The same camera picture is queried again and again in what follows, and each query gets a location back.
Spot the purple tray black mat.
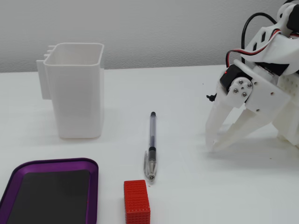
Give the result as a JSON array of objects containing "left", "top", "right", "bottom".
[{"left": 0, "top": 157, "right": 100, "bottom": 224}]

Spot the black cable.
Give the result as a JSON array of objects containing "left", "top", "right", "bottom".
[{"left": 241, "top": 12, "right": 282, "bottom": 65}]

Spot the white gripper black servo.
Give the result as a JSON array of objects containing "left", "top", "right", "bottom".
[{"left": 205, "top": 59, "right": 291, "bottom": 153}]

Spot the red white black servo wire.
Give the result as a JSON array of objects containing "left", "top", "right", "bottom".
[{"left": 225, "top": 29, "right": 283, "bottom": 69}]

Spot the red ribbed block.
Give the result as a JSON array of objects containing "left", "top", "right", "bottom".
[{"left": 123, "top": 179, "right": 151, "bottom": 224}]

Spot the white plastic pen holder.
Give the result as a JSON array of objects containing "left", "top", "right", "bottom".
[{"left": 36, "top": 42, "right": 105, "bottom": 140}]

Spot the clear black ballpoint pen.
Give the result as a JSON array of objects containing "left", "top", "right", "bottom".
[{"left": 142, "top": 112, "right": 160, "bottom": 182}]

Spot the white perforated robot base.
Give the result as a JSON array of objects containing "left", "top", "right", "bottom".
[{"left": 272, "top": 71, "right": 299, "bottom": 151}]

